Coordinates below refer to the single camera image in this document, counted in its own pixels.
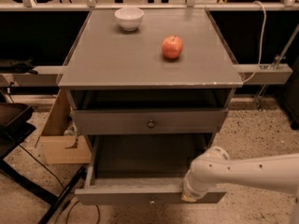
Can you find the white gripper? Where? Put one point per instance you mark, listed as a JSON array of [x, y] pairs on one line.
[[191, 191]]

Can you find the grey drawer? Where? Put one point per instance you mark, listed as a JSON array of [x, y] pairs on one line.
[[148, 121], [140, 168]]

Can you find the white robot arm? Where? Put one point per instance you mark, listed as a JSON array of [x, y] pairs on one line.
[[276, 173]]

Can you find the grey top drawer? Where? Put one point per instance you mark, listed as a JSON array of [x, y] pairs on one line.
[[148, 121]]

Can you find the grey drawer cabinet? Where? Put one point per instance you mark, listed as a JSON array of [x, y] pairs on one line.
[[112, 69]]

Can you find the red apple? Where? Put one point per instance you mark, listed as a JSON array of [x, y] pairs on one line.
[[172, 47]]

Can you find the diagonal metal strut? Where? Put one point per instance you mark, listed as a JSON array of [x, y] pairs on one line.
[[274, 66]]

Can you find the white ceramic bowl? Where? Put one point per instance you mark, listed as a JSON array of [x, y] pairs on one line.
[[129, 18]]

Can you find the grey metal rail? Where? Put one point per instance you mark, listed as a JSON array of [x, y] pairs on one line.
[[47, 76]]

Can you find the wooden board bracket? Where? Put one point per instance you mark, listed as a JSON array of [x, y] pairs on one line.
[[60, 141]]

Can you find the black stand frame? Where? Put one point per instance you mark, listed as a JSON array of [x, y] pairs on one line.
[[14, 129]]

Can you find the black cloth on rail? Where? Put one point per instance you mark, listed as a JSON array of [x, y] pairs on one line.
[[10, 66]]

